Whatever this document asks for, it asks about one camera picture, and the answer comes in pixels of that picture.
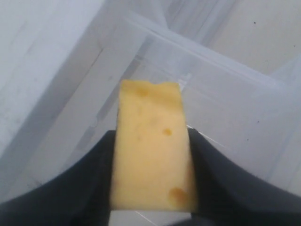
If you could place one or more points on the white plastic drawer cabinet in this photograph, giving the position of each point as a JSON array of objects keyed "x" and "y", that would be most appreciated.
[{"x": 50, "y": 106}]

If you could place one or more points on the yellow cheese block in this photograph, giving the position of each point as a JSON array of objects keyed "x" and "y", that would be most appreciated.
[{"x": 152, "y": 165}]

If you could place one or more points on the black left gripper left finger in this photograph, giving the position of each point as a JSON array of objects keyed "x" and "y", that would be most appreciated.
[{"x": 77, "y": 197}]

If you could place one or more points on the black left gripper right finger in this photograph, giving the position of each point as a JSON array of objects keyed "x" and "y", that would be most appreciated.
[{"x": 231, "y": 196}]

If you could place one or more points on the clear drawer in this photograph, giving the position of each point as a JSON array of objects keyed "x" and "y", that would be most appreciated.
[{"x": 253, "y": 118}]

